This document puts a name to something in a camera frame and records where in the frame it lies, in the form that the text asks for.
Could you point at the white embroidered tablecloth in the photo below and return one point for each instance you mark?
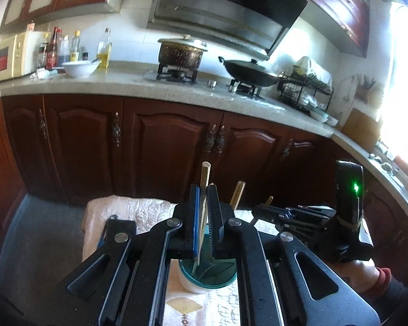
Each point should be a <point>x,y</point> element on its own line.
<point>139,210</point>

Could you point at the white utensil holder teal rim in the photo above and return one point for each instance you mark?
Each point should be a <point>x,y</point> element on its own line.
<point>207,276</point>

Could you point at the yellow-capped clear bottle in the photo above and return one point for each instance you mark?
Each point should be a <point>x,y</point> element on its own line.
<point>75,49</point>

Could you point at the white ceramic bowl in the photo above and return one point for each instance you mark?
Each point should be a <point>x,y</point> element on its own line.
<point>80,68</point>

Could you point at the black smartphone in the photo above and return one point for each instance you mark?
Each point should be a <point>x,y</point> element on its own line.
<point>122,225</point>

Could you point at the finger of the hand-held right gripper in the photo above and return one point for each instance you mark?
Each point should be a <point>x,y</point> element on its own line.
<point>292,214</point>
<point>302,232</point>

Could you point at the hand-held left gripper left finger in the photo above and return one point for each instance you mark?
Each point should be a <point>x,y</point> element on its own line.
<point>195,224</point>

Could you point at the dark cooking pot with lid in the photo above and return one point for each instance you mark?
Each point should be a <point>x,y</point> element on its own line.
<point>180,54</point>

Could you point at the person's right forearm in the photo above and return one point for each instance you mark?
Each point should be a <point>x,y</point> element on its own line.
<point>386,278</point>

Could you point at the stacked white dishes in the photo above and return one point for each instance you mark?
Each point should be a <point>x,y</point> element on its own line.
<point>323,117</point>

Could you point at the black wok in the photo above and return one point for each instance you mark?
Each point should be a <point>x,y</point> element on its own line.
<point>251,73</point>

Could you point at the yellow oil bottle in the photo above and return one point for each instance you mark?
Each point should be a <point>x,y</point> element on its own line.
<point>104,54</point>

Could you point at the wooden base cabinets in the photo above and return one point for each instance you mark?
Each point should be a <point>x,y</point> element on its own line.
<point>156,142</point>

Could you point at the small metal cup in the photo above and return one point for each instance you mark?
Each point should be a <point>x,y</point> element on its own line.
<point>212,83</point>

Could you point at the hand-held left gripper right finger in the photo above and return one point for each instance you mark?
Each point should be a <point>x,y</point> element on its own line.
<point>212,224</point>

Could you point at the crumpled white rag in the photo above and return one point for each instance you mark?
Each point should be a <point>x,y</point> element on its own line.
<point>44,74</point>

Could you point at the white cloth on rack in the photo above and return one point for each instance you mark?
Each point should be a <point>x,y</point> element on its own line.
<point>314,68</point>

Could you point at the cream microwave oven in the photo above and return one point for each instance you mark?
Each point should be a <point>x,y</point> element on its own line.
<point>10,59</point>

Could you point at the gas stove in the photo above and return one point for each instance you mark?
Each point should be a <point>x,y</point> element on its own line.
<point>176,74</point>

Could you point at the person's right hand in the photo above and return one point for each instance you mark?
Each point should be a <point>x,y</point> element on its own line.
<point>360,273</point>

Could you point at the range hood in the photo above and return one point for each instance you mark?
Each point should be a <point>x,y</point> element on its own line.
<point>224,10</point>

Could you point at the woven utensil basket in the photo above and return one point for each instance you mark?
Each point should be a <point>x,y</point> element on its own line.
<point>365,91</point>

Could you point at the dark glass bottle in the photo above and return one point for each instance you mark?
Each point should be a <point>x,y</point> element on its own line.
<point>42,54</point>

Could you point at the wooden cutting board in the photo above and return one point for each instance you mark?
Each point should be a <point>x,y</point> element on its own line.
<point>360,127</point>

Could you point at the black dish rack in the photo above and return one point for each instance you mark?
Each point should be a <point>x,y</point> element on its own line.
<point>302,95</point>

